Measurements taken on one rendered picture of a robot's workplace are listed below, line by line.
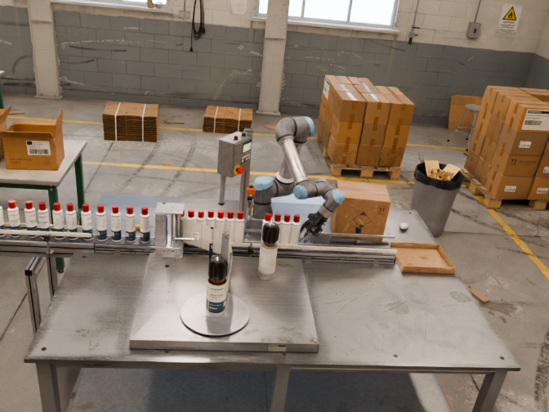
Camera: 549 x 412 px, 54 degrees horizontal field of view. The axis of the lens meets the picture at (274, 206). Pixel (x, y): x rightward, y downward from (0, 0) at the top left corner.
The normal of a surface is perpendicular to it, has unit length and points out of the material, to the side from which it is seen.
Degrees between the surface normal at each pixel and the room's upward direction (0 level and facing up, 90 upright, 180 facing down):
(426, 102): 90
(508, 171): 91
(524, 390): 0
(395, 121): 90
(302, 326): 0
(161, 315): 0
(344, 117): 88
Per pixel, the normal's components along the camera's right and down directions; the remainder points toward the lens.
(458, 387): 0.10, -0.89
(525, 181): 0.13, 0.41
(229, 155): -0.51, 0.35
